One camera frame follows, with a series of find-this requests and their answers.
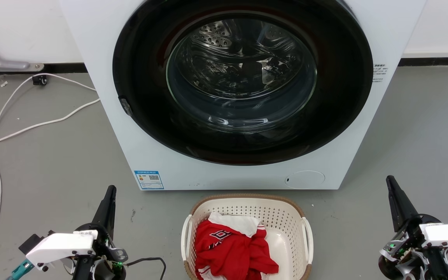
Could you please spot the white front-load washing machine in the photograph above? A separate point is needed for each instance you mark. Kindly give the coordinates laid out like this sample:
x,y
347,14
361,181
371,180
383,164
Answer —
x,y
243,179

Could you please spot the red sports jersey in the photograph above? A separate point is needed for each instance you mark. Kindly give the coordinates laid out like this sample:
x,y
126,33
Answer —
x,y
231,252

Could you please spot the small printed text sticker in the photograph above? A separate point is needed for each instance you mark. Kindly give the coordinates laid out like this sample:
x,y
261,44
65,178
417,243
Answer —
x,y
380,73

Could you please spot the cream perforated laundry basket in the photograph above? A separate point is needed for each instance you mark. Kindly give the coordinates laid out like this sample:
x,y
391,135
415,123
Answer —
x,y
247,205

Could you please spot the black round washer door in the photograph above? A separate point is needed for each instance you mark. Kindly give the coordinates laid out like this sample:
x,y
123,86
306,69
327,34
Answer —
x,y
146,116

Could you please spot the round white filter cover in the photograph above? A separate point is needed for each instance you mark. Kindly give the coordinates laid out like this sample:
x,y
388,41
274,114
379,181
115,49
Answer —
x,y
305,180

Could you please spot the white cloth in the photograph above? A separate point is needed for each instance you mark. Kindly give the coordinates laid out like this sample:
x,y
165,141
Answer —
x,y
235,223

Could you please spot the blue energy label sticker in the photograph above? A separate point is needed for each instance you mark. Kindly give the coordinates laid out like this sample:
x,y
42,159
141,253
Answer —
x,y
149,179

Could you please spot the grey door latch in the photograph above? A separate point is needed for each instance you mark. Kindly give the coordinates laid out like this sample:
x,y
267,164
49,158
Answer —
x,y
126,106

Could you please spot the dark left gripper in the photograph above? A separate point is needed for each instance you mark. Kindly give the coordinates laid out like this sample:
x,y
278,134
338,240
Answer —
x,y
105,264

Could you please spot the steel washer drum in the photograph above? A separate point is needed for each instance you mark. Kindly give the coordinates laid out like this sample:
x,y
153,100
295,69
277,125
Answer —
x,y
239,58

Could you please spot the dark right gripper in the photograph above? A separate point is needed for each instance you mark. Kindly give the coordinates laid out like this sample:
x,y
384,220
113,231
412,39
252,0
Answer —
x,y
410,252

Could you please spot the small black floor plug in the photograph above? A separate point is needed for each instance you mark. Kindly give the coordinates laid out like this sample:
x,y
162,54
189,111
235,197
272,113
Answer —
x,y
39,80

